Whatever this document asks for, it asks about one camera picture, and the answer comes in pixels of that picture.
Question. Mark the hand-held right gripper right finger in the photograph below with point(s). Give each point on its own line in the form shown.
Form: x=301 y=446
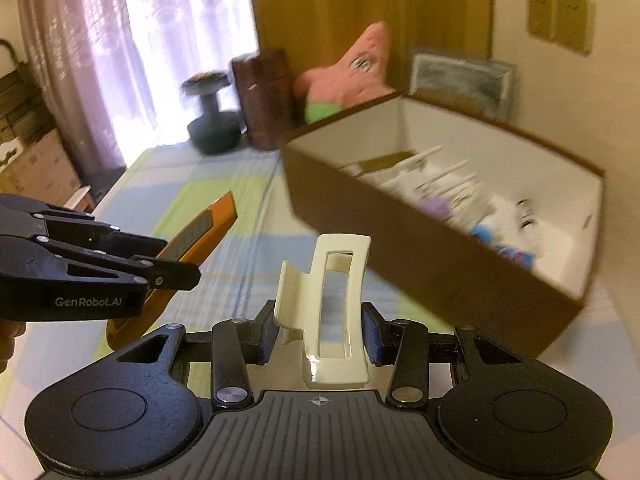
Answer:
x=372 y=332

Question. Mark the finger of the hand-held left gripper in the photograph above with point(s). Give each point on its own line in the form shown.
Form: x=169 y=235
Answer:
x=75 y=227
x=175 y=276

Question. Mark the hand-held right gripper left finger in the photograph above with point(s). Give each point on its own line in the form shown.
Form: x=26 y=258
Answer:
x=267 y=332

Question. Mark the orange utility knife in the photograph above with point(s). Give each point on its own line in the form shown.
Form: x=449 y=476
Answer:
x=222 y=212

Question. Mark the cream hair claw clip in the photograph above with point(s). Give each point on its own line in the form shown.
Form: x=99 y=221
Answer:
x=340 y=245

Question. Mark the brown cardboard box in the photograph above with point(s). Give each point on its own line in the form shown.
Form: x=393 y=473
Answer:
x=450 y=280

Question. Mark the purple tube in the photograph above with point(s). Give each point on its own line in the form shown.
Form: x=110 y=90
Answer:
x=436 y=207

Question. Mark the blue tube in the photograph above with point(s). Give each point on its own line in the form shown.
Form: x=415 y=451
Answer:
x=481 y=235

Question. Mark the clear plastic case blue label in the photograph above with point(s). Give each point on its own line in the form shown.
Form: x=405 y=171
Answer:
x=515 y=255

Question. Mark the white plug adapter with antennas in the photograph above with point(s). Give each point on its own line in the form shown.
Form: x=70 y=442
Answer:
x=440 y=185

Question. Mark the small white black-capped tube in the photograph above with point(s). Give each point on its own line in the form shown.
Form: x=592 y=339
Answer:
x=525 y=212

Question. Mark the person's left hand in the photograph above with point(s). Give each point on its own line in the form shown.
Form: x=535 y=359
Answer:
x=9 y=345

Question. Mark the small wooden stool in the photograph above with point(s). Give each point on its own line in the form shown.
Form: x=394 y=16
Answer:
x=80 y=197

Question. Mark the stacked cardboard cartons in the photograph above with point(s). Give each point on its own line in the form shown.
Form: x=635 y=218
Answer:
x=35 y=170

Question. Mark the checked tablecloth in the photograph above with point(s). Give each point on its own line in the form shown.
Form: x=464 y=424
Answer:
x=235 y=185

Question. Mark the dark storage shelf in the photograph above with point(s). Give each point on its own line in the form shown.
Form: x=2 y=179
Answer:
x=17 y=90

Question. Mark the glass jar dark base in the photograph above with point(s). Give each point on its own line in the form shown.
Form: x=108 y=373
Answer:
x=212 y=125

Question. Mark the sheer purple curtain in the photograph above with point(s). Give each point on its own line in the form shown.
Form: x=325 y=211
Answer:
x=100 y=60

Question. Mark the brown cylindrical canister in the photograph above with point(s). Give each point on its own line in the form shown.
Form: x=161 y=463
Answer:
x=262 y=100

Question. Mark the pink starfish plush toy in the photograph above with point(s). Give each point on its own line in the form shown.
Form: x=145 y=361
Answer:
x=350 y=75

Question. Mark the framed picture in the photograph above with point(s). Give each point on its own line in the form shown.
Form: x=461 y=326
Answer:
x=460 y=77

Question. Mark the wooden door panel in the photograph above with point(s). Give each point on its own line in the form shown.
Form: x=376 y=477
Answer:
x=350 y=0

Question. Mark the wall light switch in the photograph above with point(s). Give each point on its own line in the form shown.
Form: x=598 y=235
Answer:
x=575 y=22
x=541 y=15

